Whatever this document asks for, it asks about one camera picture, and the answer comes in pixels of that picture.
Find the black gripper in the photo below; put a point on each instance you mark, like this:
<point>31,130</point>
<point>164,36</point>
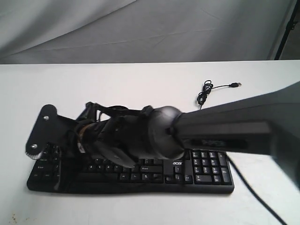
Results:
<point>95,133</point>

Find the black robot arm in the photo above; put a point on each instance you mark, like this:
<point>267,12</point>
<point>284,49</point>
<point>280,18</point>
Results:
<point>268,124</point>

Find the black acer keyboard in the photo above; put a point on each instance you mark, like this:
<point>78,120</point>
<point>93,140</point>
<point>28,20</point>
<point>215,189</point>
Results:
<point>65,171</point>

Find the grey backdrop cloth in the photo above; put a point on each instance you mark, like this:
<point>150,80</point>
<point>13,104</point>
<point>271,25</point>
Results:
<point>140,31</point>

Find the black tripod stand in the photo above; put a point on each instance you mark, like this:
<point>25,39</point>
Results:
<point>290,25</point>

